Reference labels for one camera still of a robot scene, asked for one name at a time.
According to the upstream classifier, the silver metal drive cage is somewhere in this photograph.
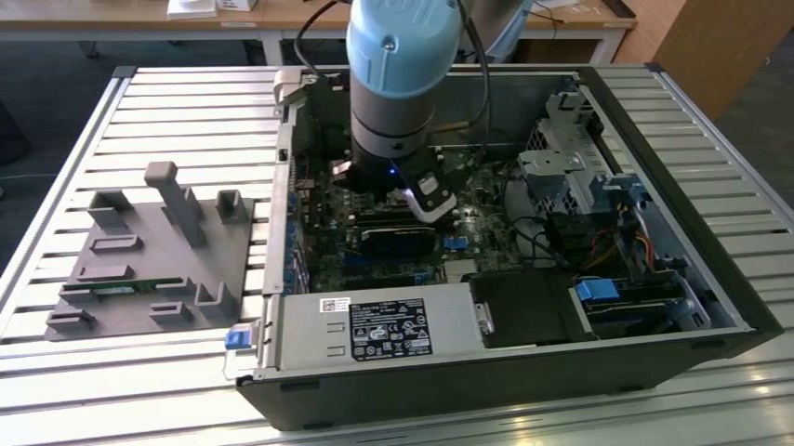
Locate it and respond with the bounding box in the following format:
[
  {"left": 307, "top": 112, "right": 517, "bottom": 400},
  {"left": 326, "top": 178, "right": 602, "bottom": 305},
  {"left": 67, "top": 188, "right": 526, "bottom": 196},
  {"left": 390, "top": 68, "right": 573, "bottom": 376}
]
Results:
[{"left": 518, "top": 90, "right": 622, "bottom": 219}]

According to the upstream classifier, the blue case latch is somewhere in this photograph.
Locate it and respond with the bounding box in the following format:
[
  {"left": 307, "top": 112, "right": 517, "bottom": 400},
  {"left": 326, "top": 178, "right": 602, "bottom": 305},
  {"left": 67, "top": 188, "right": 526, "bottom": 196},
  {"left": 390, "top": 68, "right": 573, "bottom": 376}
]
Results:
[{"left": 223, "top": 326, "right": 256, "bottom": 350}]

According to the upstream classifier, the green motherboard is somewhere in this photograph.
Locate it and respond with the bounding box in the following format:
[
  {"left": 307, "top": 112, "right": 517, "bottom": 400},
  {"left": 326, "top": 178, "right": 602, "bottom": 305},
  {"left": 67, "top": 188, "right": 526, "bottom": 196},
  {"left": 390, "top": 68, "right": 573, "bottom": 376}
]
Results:
[{"left": 291, "top": 148, "right": 535, "bottom": 295}]

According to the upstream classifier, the black graphics card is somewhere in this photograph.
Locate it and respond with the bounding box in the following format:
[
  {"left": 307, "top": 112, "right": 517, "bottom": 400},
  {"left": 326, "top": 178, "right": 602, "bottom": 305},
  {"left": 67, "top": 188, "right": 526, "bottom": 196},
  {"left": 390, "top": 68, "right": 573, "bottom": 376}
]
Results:
[{"left": 358, "top": 225, "right": 435, "bottom": 259}]

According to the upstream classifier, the wooden desk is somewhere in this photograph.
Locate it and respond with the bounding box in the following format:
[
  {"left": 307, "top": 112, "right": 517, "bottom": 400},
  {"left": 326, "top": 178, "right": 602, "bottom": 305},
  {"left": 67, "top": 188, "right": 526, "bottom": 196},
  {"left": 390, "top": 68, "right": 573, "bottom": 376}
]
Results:
[{"left": 0, "top": 0, "right": 639, "bottom": 66}]

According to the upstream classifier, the white cardboard box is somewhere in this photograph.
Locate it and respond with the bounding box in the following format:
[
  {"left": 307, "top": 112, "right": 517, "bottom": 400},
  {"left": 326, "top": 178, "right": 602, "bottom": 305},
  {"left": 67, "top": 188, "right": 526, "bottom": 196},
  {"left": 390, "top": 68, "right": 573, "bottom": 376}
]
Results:
[{"left": 166, "top": 0, "right": 220, "bottom": 20}]

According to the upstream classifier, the silver power supply unit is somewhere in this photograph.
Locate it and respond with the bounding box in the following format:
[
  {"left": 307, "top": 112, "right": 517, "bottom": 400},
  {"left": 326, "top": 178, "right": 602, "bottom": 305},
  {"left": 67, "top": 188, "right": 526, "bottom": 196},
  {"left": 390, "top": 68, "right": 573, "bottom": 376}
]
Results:
[{"left": 272, "top": 282, "right": 486, "bottom": 371}]

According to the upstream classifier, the wooden cabinet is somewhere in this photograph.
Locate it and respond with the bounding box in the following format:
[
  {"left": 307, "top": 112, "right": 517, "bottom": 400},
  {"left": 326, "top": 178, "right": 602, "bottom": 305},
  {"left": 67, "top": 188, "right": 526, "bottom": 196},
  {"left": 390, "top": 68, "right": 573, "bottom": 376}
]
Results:
[{"left": 610, "top": 0, "right": 794, "bottom": 122}]

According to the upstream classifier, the green RAM stick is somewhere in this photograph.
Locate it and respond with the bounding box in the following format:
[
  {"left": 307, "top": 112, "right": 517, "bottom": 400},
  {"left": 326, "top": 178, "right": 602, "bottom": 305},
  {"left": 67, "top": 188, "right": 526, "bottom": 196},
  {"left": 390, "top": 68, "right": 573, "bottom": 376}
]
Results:
[{"left": 92, "top": 277, "right": 187, "bottom": 295}]

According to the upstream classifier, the black open PC case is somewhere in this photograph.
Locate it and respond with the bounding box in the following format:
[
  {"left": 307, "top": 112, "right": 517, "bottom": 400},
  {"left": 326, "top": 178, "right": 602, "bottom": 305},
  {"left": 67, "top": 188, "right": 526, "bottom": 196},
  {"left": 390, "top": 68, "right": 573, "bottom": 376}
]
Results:
[{"left": 234, "top": 64, "right": 784, "bottom": 431}]

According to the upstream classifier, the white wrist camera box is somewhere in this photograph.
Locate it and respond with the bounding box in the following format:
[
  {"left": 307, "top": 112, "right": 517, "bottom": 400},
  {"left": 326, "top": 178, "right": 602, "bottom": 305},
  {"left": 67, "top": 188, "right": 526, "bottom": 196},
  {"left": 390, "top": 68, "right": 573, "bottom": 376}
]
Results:
[{"left": 406, "top": 171, "right": 459, "bottom": 224}]

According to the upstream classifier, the grey plastic parts rack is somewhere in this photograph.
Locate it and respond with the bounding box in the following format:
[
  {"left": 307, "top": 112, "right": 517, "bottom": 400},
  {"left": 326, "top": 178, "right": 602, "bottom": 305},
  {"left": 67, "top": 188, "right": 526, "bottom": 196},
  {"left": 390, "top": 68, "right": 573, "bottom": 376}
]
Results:
[{"left": 44, "top": 161, "right": 256, "bottom": 344}]

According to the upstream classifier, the pale blue teach pendant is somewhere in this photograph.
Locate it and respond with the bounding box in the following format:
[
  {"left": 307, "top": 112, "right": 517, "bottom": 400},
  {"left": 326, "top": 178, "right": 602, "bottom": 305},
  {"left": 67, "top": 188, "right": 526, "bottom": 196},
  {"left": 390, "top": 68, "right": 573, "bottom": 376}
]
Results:
[{"left": 483, "top": 0, "right": 537, "bottom": 64}]

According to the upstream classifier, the small silver heat sink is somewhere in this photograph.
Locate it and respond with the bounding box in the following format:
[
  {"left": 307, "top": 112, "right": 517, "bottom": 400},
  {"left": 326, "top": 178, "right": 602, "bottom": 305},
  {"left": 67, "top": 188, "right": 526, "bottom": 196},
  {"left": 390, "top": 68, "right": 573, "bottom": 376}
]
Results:
[{"left": 443, "top": 259, "right": 483, "bottom": 282}]

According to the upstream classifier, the blue disk carrier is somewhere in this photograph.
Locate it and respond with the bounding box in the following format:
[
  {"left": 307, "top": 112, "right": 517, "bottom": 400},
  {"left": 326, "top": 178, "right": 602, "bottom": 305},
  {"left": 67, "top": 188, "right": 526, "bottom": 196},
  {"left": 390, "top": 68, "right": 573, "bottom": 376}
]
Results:
[{"left": 574, "top": 277, "right": 622, "bottom": 306}]

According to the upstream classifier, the yellow red wire bundle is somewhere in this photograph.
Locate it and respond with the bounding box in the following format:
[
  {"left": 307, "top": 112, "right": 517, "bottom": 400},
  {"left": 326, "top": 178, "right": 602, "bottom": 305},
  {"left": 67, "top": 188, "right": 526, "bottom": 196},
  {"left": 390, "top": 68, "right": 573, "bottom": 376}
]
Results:
[{"left": 582, "top": 230, "right": 659, "bottom": 270}]

